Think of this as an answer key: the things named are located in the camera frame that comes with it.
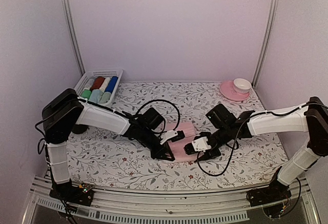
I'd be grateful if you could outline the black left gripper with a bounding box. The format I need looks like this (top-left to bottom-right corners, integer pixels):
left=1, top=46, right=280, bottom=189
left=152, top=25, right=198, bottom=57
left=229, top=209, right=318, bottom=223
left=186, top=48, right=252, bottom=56
left=139, top=128, right=175, bottom=161

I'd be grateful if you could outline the pink towel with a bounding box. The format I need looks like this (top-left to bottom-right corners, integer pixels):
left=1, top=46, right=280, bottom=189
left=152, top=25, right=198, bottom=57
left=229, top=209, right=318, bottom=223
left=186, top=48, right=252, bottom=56
left=163, top=121, right=197, bottom=164

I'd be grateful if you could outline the green towel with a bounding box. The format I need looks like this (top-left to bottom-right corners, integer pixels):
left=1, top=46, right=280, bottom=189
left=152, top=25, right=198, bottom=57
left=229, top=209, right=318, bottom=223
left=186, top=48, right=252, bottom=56
left=81, top=89, right=92, bottom=100
left=99, top=92, right=112, bottom=104

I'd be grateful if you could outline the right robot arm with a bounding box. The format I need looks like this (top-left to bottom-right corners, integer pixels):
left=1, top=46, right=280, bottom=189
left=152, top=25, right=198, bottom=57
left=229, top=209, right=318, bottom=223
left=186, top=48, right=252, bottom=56
left=192, top=96, right=327, bottom=201

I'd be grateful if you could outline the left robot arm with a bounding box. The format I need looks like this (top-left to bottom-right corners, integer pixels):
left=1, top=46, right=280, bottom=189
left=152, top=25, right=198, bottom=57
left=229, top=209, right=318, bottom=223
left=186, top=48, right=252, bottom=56
left=37, top=88, right=177, bottom=200

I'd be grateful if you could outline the pink plate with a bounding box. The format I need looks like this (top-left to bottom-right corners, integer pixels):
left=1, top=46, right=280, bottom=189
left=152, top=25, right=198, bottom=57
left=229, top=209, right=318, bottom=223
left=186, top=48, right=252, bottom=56
left=219, top=80, right=250, bottom=101

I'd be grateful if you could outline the white bowl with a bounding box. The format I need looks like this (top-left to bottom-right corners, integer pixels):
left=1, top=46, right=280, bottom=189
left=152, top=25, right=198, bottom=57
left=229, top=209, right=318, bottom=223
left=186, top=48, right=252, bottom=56
left=233, top=78, right=252, bottom=94

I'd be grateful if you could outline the light blue rolled towel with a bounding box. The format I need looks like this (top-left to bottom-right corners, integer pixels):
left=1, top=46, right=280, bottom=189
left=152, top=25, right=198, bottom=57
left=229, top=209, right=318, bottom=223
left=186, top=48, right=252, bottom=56
left=89, top=89, right=103, bottom=103

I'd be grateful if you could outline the black cylinder cup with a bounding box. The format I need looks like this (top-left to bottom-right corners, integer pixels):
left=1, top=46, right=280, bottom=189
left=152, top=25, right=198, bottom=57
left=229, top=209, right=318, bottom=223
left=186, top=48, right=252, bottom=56
left=72, top=125, right=89, bottom=134

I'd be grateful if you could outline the white rolled towel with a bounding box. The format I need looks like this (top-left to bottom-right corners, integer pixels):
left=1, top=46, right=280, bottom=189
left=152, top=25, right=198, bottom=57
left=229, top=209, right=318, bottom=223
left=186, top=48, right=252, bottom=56
left=99, top=77, right=111, bottom=92

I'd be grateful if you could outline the white plastic basket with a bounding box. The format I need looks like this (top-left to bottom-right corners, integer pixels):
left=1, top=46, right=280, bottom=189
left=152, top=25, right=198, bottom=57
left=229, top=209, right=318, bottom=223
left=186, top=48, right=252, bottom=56
left=74, top=68, right=124, bottom=107

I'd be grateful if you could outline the red rolled towel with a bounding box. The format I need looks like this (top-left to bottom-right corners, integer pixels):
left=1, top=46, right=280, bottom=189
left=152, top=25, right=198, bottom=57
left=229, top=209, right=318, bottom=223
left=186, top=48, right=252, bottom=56
left=90, top=76, right=105, bottom=91

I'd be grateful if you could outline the green rolled towel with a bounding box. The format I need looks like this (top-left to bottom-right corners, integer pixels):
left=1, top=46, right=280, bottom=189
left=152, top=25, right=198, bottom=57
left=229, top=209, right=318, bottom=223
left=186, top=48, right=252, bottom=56
left=81, top=89, right=92, bottom=100

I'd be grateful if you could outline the grey rolled towel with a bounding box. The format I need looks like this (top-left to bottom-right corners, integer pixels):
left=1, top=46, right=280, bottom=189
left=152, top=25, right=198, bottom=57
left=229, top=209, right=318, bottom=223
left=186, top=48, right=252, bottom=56
left=84, top=78, right=95, bottom=90

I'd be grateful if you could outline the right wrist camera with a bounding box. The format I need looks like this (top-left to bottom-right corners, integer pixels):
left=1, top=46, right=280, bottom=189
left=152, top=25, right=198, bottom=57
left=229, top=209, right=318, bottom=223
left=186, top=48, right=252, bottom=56
left=183, top=136, right=213, bottom=155

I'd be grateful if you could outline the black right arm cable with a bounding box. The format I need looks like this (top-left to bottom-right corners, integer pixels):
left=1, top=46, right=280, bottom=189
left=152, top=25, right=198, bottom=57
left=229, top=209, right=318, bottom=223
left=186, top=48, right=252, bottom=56
left=196, top=102, right=311, bottom=176

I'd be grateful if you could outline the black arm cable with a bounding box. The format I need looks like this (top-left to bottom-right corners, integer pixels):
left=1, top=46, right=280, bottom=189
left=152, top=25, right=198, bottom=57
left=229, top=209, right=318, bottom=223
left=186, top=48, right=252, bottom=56
left=196, top=102, right=311, bottom=176
left=137, top=99, right=180, bottom=132

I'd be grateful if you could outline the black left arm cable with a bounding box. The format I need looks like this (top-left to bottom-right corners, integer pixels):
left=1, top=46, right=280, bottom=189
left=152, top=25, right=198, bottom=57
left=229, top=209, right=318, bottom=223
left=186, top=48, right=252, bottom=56
left=137, top=99, right=180, bottom=132

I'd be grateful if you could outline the front aluminium rail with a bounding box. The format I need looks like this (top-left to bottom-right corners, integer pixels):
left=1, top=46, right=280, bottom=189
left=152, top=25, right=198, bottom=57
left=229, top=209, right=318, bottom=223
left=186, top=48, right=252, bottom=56
left=22, top=177, right=321, bottom=223

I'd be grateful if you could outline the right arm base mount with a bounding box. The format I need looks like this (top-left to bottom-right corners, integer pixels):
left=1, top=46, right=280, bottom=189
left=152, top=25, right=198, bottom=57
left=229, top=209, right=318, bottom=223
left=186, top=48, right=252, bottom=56
left=246, top=178, right=302, bottom=219

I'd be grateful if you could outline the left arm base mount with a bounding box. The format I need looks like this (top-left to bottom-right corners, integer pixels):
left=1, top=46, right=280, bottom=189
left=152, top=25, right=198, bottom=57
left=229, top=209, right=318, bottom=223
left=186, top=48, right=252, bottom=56
left=49, top=182, right=94, bottom=207

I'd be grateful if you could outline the right aluminium frame post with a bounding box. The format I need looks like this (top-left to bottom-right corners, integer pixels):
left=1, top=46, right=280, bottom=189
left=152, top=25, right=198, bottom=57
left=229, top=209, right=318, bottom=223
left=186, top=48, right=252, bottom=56
left=252, top=0, right=279, bottom=89

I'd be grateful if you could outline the aluminium frame post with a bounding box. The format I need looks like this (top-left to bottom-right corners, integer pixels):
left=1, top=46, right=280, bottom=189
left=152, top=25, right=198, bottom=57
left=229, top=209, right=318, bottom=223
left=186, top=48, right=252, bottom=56
left=252, top=0, right=279, bottom=89
left=61, top=0, right=85, bottom=75

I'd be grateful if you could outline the left aluminium frame post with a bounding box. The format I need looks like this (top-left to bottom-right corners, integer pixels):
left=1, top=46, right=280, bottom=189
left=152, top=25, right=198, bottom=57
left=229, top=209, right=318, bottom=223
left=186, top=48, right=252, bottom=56
left=61, top=0, right=85, bottom=75

